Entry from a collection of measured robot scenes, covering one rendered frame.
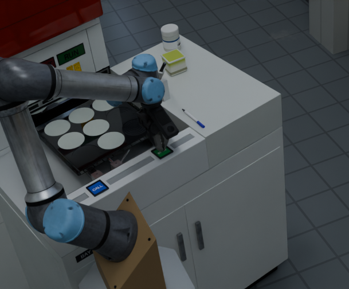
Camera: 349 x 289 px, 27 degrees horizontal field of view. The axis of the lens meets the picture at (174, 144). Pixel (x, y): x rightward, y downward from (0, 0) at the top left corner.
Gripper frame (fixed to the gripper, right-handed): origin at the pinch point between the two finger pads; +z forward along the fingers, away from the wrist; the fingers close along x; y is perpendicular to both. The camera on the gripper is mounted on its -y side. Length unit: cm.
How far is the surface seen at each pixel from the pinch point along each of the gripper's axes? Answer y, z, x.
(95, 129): 36.1, 7.5, 6.6
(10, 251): 59, 62, 48
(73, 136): 38.8, 7.5, 15.1
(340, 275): -21, 98, -64
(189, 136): 1.5, 2.0, -12.0
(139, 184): -3.9, 4.7, 13.3
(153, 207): -3.9, 17.8, 10.1
